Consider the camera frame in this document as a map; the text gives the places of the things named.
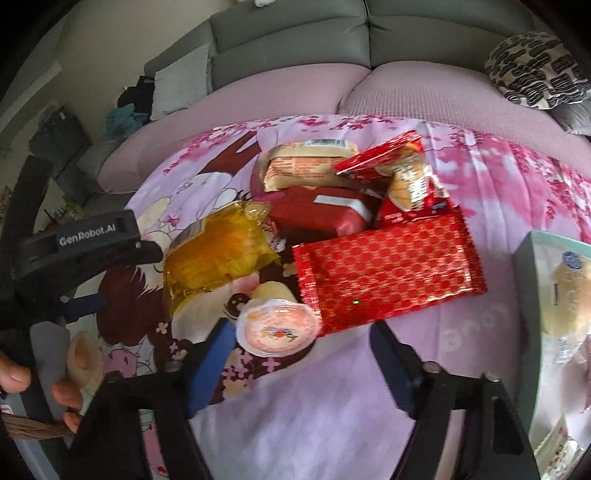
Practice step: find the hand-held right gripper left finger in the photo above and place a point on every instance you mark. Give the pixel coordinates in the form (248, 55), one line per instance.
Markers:
(210, 364)

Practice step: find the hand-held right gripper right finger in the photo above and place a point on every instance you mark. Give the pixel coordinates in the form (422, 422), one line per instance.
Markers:
(392, 369)

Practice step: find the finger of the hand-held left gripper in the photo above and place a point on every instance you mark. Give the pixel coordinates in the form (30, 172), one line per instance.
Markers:
(85, 308)
(147, 251)

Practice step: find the yellow cake packet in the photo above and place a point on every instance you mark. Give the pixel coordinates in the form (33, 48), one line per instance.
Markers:
(217, 254)

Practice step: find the orange jelly cup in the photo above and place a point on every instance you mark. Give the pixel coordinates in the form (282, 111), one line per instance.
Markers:
(277, 327)

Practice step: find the red patterned wafer packet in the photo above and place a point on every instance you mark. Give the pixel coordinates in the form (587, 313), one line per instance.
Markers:
(388, 277)

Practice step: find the teal shallow cardboard tray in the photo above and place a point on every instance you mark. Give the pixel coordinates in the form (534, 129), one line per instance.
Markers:
(524, 323)

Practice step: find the dark red snack packet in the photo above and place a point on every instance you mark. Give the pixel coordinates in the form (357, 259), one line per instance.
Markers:
(318, 217)

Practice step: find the beige bread packet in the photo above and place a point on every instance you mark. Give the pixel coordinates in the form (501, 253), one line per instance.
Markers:
(300, 168)

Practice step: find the red packet with bun picture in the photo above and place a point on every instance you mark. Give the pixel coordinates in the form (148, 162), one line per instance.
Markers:
(406, 184)

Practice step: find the white steamed bun packet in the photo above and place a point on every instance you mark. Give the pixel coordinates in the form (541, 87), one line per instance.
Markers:
(570, 300)

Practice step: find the person's left hand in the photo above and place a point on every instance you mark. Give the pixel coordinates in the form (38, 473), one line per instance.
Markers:
(14, 376)

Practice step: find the printed cartoon blanket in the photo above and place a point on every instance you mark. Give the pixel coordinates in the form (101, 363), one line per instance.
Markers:
(323, 415)

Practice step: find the dark grey cloth bag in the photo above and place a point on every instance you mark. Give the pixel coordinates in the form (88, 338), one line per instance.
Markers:
(60, 134)

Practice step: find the teal cloth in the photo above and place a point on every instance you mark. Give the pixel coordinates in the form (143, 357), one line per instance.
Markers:
(122, 122)

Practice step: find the dark clothing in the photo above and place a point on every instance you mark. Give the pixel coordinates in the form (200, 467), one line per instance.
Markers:
(136, 94)

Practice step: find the light grey cushion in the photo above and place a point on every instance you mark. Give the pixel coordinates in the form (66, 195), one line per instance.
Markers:
(180, 81)

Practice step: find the pink sofa cover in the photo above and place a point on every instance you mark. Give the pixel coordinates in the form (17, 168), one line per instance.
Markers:
(286, 101)

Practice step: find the grey sofa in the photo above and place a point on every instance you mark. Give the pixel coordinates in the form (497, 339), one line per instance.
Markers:
(295, 41)

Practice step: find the grey pillow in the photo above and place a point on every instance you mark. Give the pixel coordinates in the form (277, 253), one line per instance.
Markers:
(575, 117)

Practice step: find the black white patterned pillow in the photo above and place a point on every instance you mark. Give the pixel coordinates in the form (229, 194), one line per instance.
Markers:
(531, 69)

